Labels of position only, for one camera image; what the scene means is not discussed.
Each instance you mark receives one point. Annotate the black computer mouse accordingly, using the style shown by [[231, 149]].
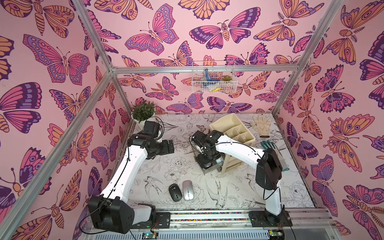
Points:
[[175, 193]]

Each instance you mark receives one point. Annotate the beige knit glove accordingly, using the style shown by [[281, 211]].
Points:
[[261, 124]]

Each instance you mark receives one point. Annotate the green potted plant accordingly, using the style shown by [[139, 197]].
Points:
[[143, 111]]

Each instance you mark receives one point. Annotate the green coated work glove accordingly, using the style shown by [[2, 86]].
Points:
[[270, 145]]

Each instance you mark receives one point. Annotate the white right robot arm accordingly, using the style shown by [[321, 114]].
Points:
[[210, 147]]

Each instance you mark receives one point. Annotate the white plant pot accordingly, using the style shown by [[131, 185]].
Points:
[[140, 123]]

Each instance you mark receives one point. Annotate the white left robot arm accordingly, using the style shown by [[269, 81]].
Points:
[[110, 211]]

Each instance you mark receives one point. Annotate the silver computer mouse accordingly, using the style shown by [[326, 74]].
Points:
[[188, 190]]

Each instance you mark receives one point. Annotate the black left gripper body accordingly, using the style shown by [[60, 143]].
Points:
[[162, 148]]

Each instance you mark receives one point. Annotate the blue toy in basket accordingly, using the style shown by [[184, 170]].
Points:
[[209, 80]]

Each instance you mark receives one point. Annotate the cream drawer organizer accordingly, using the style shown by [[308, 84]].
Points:
[[231, 126]]

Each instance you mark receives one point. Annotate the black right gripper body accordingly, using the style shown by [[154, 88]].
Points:
[[205, 161]]

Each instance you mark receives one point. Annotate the grey translucent drawer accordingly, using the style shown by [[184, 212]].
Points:
[[217, 167]]

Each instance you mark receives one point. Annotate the white wire basket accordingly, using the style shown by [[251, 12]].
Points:
[[227, 75]]

